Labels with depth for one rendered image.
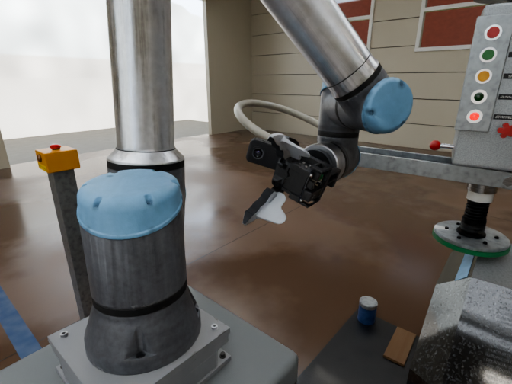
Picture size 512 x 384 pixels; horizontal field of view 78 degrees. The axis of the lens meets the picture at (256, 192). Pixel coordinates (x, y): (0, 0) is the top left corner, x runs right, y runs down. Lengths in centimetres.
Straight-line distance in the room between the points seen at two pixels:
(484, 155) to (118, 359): 100
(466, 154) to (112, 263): 95
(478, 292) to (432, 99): 649
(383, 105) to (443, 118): 681
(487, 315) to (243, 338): 69
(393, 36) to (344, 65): 714
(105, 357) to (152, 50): 50
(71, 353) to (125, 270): 20
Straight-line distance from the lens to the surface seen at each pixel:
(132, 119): 63
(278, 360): 67
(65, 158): 148
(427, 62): 744
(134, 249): 47
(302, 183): 54
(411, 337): 206
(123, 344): 55
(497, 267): 124
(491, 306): 113
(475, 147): 109
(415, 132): 750
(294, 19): 54
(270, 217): 53
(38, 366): 77
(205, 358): 61
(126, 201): 46
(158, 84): 63
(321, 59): 55
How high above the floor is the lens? 134
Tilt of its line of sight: 19 degrees down
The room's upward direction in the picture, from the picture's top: straight up
